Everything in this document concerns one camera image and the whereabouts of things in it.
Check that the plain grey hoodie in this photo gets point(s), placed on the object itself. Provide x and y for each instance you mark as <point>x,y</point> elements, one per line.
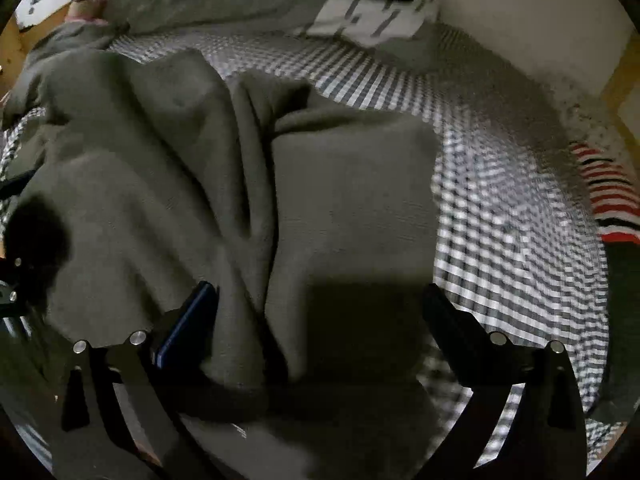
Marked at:
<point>210,5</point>

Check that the dotted white pillow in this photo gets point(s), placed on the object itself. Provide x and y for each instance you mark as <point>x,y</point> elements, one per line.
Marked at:
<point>585,115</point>

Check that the grey lettered hoodie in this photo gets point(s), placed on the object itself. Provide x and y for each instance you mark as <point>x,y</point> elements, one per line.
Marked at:
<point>325,185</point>

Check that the pink plush toy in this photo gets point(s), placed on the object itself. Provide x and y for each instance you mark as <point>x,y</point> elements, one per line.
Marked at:
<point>85,10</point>

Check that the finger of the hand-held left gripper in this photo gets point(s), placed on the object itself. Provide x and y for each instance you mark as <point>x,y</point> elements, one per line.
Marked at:
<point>12,280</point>

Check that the red striped pillow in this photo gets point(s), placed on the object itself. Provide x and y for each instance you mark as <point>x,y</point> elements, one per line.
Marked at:
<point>610,195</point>

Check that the white printed garment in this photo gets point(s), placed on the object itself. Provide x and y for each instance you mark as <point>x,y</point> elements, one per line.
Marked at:
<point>340,15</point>

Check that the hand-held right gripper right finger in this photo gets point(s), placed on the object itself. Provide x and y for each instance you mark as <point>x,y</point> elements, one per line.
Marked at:
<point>450,325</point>

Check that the checkered bed sheet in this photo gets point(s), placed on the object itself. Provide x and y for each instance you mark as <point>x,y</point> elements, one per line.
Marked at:
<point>500,210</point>

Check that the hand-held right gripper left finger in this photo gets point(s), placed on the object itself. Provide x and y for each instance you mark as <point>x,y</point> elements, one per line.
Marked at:
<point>187,320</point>

